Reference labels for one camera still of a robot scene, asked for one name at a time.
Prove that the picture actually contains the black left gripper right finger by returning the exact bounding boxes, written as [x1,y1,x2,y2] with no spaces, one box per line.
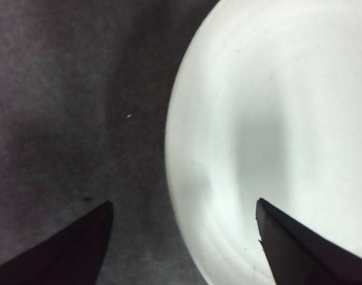
[255,198,362,285]

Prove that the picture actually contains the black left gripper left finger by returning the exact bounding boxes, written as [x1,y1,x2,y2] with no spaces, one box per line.
[0,199,115,285]

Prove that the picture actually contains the white round plate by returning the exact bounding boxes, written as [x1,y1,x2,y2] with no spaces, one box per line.
[164,0,362,285]

